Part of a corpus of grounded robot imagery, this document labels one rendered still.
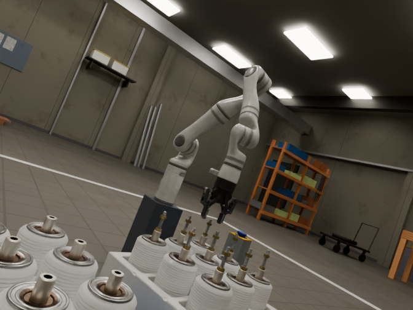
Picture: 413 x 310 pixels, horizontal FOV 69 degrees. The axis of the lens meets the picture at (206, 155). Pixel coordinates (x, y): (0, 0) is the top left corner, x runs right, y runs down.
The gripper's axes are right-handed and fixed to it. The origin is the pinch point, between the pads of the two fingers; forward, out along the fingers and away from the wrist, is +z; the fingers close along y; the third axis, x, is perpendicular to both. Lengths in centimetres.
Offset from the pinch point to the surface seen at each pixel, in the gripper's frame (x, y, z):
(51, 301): -49, -50, 10
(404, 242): 213, 542, -37
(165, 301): -28.7, -21.9, 17.7
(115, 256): -8.9, -30.3, 17.5
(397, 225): 372, 797, -84
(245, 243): -1.0, 17.4, 5.1
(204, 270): -20.0, -8.6, 11.7
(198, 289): -32.4, -17.1, 12.0
